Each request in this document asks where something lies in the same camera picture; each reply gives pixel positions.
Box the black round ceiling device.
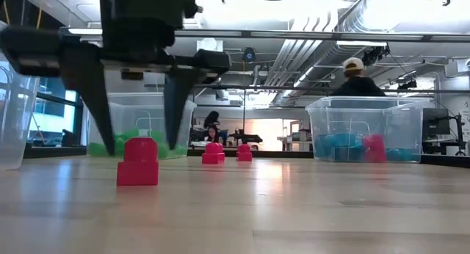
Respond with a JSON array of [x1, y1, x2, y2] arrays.
[[242, 46, 257, 63]]

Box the thin black horizontal bar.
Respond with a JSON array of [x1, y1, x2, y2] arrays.
[[198, 83, 470, 95]]

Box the black track light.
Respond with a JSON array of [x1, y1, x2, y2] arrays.
[[397, 79, 419, 90], [358, 44, 391, 67]]

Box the large window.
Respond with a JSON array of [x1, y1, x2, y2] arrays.
[[29, 76, 81, 148]]

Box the orange cable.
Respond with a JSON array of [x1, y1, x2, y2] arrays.
[[35, 0, 46, 29]]

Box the black computer monitor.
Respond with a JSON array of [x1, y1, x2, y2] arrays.
[[422, 107, 452, 144]]

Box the white light strip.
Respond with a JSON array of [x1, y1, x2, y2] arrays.
[[336, 40, 389, 47], [68, 27, 104, 36]]

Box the white round ceiling lamp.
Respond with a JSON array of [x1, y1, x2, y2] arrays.
[[195, 37, 224, 51]]

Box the person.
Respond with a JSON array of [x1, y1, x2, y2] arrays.
[[331, 57, 387, 98], [203, 110, 221, 129], [204, 123, 224, 145]]

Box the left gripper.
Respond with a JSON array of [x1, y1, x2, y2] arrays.
[[0, 23, 232, 156]]

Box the clear plastic storage bin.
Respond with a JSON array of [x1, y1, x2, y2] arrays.
[[86, 92, 198, 161], [305, 95, 431, 164], [0, 21, 40, 171]]

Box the black overhead frame beam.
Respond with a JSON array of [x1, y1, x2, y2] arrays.
[[58, 25, 470, 43]]

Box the silver ceiling ducts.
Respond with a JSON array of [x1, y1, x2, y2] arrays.
[[262, 0, 390, 98]]

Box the black background robot equipment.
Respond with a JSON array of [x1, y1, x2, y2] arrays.
[[229, 131, 264, 147]]

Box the short red building block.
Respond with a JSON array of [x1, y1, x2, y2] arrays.
[[236, 143, 254, 162], [116, 137, 160, 186], [361, 133, 387, 164], [201, 142, 226, 165]]

